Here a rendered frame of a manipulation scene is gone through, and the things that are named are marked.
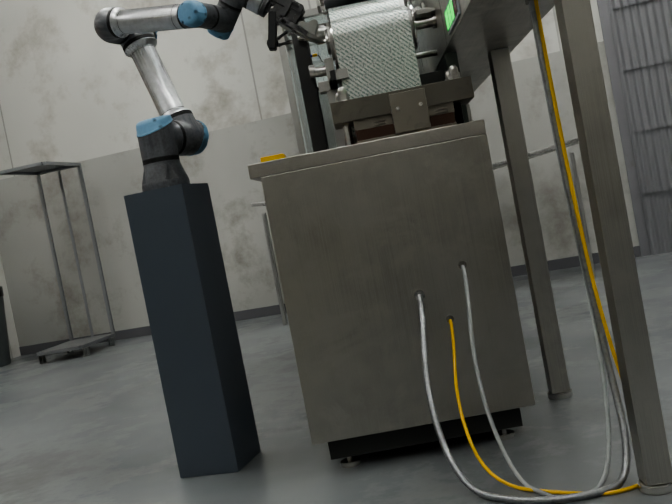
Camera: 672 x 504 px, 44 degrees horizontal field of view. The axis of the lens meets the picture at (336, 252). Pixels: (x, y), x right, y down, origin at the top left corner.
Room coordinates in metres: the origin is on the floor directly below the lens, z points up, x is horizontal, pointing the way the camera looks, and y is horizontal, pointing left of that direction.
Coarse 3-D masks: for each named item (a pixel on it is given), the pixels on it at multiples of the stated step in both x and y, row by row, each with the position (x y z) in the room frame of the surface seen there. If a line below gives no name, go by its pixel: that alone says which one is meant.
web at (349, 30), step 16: (368, 0) 2.83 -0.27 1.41; (384, 0) 2.79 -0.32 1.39; (336, 16) 2.78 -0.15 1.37; (352, 16) 2.58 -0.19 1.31; (368, 16) 2.55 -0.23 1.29; (384, 16) 2.54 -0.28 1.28; (400, 16) 2.54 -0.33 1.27; (336, 32) 2.54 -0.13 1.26; (352, 32) 2.54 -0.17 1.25; (368, 32) 2.54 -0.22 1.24; (384, 32) 2.53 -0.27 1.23; (400, 32) 2.53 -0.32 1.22; (336, 48) 2.54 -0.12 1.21
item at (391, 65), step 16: (352, 48) 2.54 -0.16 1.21; (368, 48) 2.54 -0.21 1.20; (384, 48) 2.54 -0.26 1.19; (400, 48) 2.53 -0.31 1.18; (352, 64) 2.54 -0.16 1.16; (368, 64) 2.54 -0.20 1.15; (384, 64) 2.54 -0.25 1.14; (400, 64) 2.53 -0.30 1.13; (416, 64) 2.53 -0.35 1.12; (352, 80) 2.54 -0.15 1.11; (368, 80) 2.54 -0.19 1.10; (384, 80) 2.54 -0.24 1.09; (400, 80) 2.53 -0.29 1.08; (416, 80) 2.53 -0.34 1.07; (352, 96) 2.54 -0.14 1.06
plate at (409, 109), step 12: (396, 96) 2.32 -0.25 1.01; (408, 96) 2.32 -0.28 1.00; (420, 96) 2.32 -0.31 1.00; (396, 108) 2.31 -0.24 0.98; (408, 108) 2.32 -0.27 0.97; (420, 108) 2.32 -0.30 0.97; (396, 120) 2.32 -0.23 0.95; (408, 120) 2.32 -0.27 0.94; (420, 120) 2.32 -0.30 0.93; (396, 132) 2.32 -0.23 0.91
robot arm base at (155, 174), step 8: (144, 160) 2.61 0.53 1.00; (152, 160) 2.59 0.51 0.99; (160, 160) 2.59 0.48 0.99; (168, 160) 2.59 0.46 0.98; (176, 160) 2.62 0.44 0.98; (144, 168) 2.61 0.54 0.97; (152, 168) 2.59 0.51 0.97; (160, 168) 2.58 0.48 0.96; (168, 168) 2.59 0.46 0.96; (176, 168) 2.60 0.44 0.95; (144, 176) 2.62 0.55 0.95; (152, 176) 2.58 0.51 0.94; (160, 176) 2.57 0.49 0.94; (168, 176) 2.58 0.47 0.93; (176, 176) 2.59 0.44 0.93; (184, 176) 2.61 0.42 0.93; (144, 184) 2.60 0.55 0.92; (152, 184) 2.57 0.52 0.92; (160, 184) 2.57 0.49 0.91; (168, 184) 2.57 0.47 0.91; (176, 184) 2.58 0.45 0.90
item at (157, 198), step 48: (144, 192) 2.55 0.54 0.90; (192, 192) 2.58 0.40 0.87; (144, 240) 2.56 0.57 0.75; (192, 240) 2.52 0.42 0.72; (144, 288) 2.57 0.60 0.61; (192, 288) 2.53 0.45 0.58; (192, 336) 2.54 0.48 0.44; (192, 384) 2.55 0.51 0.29; (240, 384) 2.66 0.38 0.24; (192, 432) 2.55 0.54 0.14; (240, 432) 2.59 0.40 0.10
